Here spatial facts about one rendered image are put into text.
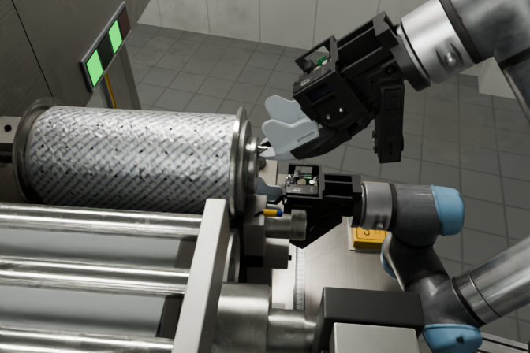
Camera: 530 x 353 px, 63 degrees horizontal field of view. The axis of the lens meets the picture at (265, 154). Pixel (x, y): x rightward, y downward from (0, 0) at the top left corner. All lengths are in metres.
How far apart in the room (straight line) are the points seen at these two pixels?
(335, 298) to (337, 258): 0.66
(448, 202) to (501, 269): 0.11
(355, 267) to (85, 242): 0.68
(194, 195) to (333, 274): 0.43
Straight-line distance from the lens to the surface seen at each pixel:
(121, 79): 1.53
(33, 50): 0.75
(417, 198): 0.69
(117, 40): 1.01
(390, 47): 0.44
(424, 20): 0.44
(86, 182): 0.55
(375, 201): 0.68
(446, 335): 0.71
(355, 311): 0.24
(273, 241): 0.62
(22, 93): 0.72
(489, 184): 2.49
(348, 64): 0.47
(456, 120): 2.82
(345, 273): 0.88
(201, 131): 0.52
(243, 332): 0.31
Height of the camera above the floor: 1.65
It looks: 44 degrees down
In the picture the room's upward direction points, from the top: straight up
